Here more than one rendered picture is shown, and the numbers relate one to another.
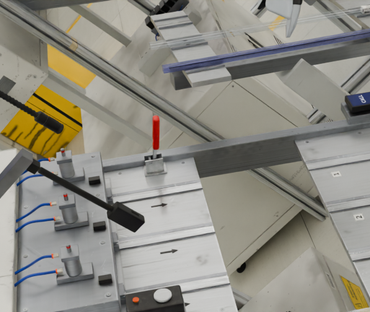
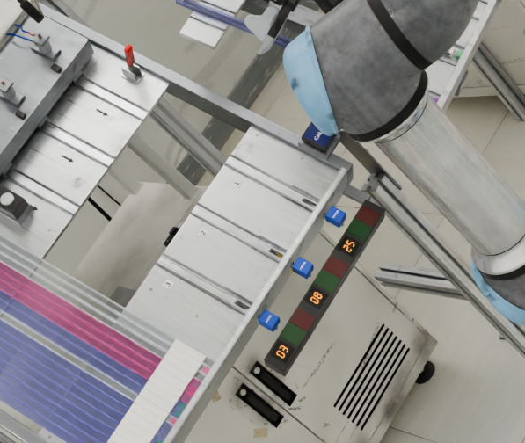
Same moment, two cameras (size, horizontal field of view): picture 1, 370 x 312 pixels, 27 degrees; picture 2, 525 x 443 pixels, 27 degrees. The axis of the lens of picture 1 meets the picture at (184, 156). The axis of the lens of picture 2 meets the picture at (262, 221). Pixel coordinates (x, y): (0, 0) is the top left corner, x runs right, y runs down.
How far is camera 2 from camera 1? 1.39 m
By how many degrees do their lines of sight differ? 40
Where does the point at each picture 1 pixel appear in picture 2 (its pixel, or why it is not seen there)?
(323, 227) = (513, 127)
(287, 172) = (499, 54)
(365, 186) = (239, 211)
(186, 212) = (111, 134)
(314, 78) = not seen: hidden behind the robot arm
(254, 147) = (218, 108)
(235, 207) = not seen: hidden behind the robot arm
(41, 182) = (27, 40)
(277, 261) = (463, 122)
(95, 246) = (4, 129)
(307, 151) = (245, 144)
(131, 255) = (44, 142)
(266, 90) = not seen: outside the picture
